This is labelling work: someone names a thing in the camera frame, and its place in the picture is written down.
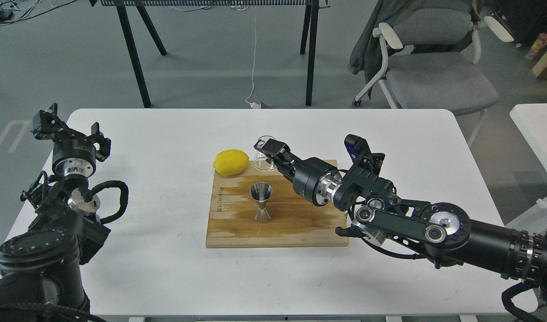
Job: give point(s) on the steel jigger measuring cup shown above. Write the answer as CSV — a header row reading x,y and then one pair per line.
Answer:
x,y
261,192

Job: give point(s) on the small clear glass cup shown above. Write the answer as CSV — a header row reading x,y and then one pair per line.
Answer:
x,y
260,161

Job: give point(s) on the white side table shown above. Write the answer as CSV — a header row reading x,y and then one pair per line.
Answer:
x,y
531,120

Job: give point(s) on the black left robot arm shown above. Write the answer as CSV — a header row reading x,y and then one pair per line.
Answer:
x,y
41,269

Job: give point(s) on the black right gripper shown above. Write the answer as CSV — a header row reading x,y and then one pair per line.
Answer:
x,y
313,179

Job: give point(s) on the yellow lemon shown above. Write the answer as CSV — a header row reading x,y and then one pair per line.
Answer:
x,y
230,162

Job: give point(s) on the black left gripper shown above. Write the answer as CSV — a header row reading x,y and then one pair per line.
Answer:
x,y
71,154

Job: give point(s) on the wooden cutting board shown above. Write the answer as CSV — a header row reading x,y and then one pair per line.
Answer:
x,y
294,221

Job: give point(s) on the grey office chair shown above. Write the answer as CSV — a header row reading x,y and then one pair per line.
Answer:
x,y
429,61

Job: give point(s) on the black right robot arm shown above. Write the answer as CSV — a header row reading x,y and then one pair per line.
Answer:
x,y
442,233

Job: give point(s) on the dark jacket on chair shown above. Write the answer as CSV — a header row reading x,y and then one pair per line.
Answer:
x,y
366,55

